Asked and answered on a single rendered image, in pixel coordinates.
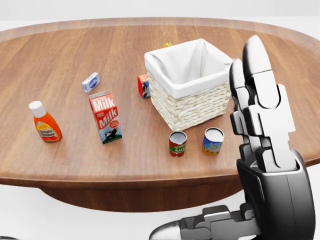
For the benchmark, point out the yellow carton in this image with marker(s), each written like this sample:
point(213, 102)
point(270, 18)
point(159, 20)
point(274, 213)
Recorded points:
point(166, 45)

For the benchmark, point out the small blue and white box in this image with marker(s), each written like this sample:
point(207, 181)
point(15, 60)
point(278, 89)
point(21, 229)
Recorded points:
point(90, 82)

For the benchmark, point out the red tomato sauce can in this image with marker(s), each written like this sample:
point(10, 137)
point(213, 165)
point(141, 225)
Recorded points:
point(178, 146)

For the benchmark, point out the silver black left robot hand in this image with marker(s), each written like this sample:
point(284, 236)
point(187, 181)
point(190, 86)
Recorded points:
point(7, 238)

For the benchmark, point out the small red box, cow print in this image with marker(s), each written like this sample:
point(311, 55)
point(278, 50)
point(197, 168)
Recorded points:
point(143, 86)

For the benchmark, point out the white wicker basket, cloth liner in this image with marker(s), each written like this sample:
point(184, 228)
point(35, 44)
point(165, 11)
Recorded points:
point(192, 100)

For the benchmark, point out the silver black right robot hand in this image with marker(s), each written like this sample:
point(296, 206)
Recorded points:
point(275, 180)

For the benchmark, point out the red and white milk carton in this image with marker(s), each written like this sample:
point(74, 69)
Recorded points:
point(106, 117)

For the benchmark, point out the orange ketchup bottle, white cap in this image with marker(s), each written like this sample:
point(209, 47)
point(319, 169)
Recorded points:
point(47, 125)

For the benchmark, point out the blue alphabet soup can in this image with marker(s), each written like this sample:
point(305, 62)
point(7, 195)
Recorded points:
point(212, 143)

